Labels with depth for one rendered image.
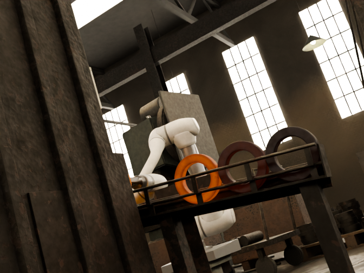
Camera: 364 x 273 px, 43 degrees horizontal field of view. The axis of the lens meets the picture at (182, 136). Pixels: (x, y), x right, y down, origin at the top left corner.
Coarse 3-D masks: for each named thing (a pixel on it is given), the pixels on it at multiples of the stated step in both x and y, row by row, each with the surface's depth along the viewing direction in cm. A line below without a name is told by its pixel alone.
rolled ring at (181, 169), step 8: (184, 160) 172; (192, 160) 171; (200, 160) 169; (208, 160) 168; (176, 168) 174; (184, 168) 172; (208, 168) 167; (176, 176) 174; (184, 176) 174; (216, 176) 166; (176, 184) 173; (184, 184) 173; (216, 184) 165; (184, 192) 172; (208, 192) 167; (216, 192) 167; (192, 200) 170; (208, 200) 168
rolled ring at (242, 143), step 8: (232, 144) 163; (240, 144) 162; (248, 144) 160; (224, 152) 165; (232, 152) 163; (256, 152) 159; (264, 152) 160; (224, 160) 164; (264, 160) 157; (264, 168) 157; (224, 176) 164; (256, 176) 158; (224, 184) 164; (240, 184) 161; (248, 184) 160; (240, 192) 161
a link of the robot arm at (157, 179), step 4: (152, 176) 240; (156, 176) 242; (160, 176) 246; (156, 180) 240; (160, 180) 242; (164, 180) 246; (156, 188) 240; (140, 192) 243; (148, 192) 241; (152, 192) 241; (144, 196) 243; (152, 196) 244
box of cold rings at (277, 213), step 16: (256, 208) 569; (272, 208) 560; (288, 208) 552; (304, 208) 570; (240, 224) 576; (256, 224) 568; (272, 224) 558; (288, 224) 550; (240, 256) 573; (256, 256) 564
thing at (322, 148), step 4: (320, 144) 149; (320, 148) 147; (320, 152) 146; (324, 152) 151; (320, 156) 146; (324, 156) 150; (324, 160) 148; (324, 164) 147; (328, 164) 152; (324, 168) 145; (328, 168) 150; (324, 172) 145; (328, 172) 148; (328, 176) 147
